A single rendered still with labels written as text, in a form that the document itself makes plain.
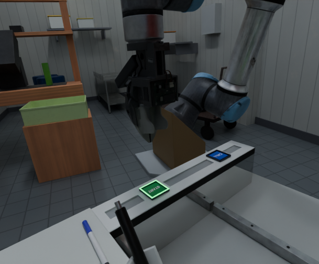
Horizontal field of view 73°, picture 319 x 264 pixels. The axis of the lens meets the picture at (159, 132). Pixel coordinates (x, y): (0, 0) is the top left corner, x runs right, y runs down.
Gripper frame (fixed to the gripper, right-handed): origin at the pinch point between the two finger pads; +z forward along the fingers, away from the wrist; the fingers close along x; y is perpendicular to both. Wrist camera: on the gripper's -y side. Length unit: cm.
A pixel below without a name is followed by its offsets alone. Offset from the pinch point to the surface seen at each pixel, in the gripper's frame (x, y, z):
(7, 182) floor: -37, -239, 111
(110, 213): -12.1, 0.3, 15.1
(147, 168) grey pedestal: 18.5, -30.0, 28.7
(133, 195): -4.9, -1.1, 14.7
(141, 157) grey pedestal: 22, -41, 29
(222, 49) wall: 346, -232, -12
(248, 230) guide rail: 17.0, 17.5, 26.7
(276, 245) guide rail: 17.0, 24.5, 26.2
